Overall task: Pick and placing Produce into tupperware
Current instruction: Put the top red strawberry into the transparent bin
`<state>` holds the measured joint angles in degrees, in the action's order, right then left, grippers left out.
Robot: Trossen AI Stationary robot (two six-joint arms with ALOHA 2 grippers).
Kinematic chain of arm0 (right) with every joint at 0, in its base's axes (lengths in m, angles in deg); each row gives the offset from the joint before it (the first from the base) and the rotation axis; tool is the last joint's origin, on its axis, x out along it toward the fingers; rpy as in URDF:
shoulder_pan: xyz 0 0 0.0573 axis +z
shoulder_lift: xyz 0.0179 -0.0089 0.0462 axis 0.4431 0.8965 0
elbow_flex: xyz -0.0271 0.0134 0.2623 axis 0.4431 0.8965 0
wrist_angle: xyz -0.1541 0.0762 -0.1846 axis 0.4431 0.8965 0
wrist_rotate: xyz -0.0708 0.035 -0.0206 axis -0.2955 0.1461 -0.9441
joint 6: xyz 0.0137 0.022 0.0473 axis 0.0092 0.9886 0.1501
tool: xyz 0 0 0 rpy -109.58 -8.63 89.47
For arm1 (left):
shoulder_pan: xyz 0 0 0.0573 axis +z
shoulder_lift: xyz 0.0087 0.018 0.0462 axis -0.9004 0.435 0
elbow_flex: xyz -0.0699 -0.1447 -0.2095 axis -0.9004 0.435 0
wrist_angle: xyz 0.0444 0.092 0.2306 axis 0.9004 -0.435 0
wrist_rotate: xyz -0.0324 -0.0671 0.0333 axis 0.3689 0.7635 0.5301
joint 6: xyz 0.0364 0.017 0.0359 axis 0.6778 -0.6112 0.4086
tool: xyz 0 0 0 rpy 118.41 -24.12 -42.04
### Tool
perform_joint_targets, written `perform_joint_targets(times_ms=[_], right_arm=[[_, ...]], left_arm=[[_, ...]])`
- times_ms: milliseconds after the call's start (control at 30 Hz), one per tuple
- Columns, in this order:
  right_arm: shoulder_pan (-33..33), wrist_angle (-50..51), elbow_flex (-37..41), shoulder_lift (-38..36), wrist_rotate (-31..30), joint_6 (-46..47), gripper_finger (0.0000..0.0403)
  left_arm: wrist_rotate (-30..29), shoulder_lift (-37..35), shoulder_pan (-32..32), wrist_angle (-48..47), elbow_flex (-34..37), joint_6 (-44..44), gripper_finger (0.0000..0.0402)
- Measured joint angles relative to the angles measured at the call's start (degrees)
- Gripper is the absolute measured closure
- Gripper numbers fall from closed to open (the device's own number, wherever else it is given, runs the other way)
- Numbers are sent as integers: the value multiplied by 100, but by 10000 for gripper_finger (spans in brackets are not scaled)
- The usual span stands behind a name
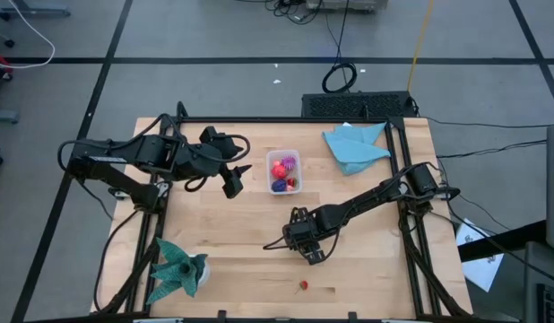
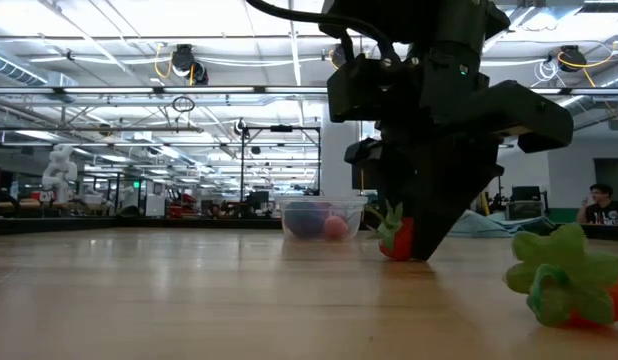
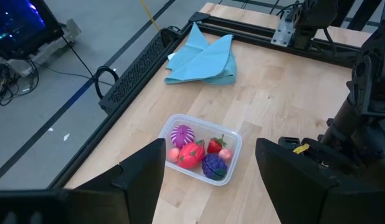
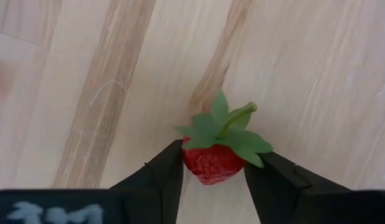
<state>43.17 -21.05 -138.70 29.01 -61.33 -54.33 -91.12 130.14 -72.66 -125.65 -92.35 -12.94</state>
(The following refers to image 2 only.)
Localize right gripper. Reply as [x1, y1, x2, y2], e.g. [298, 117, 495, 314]
[327, 45, 506, 262]

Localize red toy strawberry green leaves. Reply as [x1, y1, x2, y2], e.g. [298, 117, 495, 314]
[503, 223, 618, 330]
[366, 200, 416, 262]

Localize small pink toy peach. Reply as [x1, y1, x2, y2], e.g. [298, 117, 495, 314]
[322, 215, 350, 242]

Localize purple toy blackberry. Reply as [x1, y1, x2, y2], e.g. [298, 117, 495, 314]
[283, 201, 326, 240]

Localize clear plastic tupperware container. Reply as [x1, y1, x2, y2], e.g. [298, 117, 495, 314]
[276, 195, 369, 244]

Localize light blue cloth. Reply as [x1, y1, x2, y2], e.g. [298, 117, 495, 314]
[447, 209, 560, 239]

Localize black equipment case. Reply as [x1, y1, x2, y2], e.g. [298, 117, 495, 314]
[504, 185, 549, 221]

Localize person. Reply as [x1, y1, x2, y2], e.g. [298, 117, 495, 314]
[576, 183, 618, 226]

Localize white cabinet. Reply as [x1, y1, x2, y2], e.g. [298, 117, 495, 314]
[145, 193, 166, 217]

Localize black frame stand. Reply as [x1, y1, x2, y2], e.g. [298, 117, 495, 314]
[240, 124, 322, 201]

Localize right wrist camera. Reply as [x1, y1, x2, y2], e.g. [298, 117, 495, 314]
[488, 79, 575, 155]

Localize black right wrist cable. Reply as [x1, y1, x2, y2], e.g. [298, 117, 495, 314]
[245, 0, 396, 64]

